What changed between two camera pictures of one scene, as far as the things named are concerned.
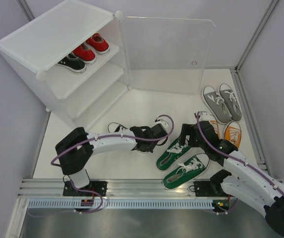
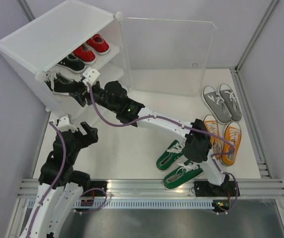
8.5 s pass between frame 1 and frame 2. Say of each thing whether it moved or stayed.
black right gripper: moved
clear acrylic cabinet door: stayed
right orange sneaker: stayed
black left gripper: moved
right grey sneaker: stayed
